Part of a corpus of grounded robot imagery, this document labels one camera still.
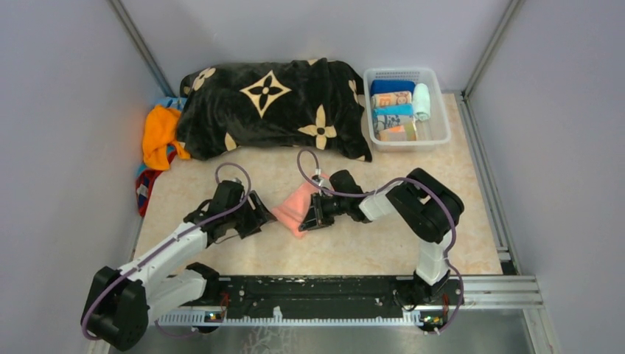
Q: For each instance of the pink panda towel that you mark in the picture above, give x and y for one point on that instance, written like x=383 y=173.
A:
x=292 y=211

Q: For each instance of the orange green rolled towel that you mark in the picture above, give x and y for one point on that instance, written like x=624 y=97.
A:
x=402 y=133

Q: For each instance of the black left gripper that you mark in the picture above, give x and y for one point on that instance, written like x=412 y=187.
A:
x=260 y=215

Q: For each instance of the beige orange rolled towel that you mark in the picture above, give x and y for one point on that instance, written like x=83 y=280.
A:
x=382 y=100

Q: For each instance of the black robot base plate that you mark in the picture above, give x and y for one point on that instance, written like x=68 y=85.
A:
x=315 y=311

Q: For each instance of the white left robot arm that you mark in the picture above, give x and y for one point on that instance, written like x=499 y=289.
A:
x=122 y=302

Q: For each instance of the white plastic basket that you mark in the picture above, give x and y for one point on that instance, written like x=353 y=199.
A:
x=433 y=132

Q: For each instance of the mint white rolled towel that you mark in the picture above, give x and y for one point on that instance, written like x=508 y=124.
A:
x=421 y=102

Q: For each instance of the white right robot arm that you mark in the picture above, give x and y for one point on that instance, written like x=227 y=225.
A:
x=430 y=209

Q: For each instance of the dark blue rolled towel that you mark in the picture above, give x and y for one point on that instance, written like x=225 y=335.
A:
x=388 y=86

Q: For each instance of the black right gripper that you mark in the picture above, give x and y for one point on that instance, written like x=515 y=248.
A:
x=316 y=216

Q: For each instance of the grey patterned rolled towel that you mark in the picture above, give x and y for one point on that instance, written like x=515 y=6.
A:
x=386 y=121

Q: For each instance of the white slotted cable duct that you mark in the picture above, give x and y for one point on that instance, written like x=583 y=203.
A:
x=200 y=318

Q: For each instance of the black floral blanket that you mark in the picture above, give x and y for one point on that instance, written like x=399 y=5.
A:
x=316 y=103

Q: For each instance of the light blue rolled towel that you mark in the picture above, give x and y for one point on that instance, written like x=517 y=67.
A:
x=405 y=109

